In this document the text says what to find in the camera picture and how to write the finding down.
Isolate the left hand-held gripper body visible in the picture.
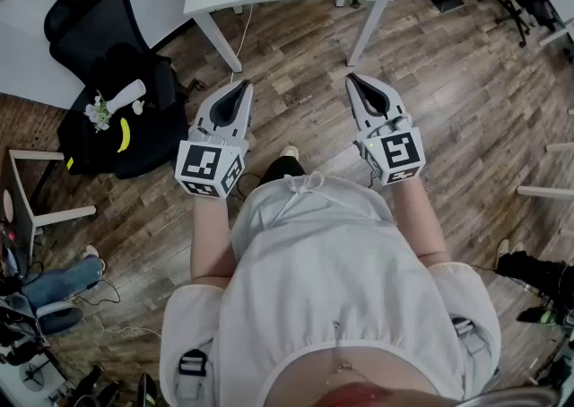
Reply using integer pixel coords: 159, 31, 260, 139
174, 120, 250, 200

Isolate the white vase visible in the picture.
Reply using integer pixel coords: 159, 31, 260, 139
106, 79, 147, 114

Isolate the grey metal head-mount bar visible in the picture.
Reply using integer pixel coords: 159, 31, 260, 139
448, 385, 567, 407

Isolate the person's right forearm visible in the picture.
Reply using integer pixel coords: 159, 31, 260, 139
387, 176, 452, 270

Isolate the gold necklace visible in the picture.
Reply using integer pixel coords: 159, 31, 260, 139
326, 319, 356, 387

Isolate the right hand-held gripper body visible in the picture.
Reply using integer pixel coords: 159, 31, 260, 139
352, 112, 427, 186

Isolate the white cable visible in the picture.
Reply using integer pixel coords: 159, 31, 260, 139
230, 4, 254, 83

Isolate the person's left forearm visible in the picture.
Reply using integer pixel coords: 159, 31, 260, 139
190, 192, 238, 281

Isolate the yellow banana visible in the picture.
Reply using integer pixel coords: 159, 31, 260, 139
117, 117, 132, 154

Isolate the person's black trouser leg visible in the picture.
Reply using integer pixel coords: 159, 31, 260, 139
259, 156, 309, 186

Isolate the person's white dress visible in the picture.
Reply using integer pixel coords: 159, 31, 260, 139
159, 171, 502, 407

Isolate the white-framed side table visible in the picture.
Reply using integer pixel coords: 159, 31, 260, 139
8, 149, 98, 263

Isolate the black office chair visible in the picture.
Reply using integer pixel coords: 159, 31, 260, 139
43, 0, 189, 180

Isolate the white flower bunch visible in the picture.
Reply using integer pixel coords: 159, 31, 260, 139
83, 90, 113, 133

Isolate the white wooden frame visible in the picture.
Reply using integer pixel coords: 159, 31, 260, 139
515, 143, 574, 200

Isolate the grey harness strap with buckle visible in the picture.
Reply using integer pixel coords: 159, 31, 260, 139
175, 348, 213, 402
449, 314, 491, 355

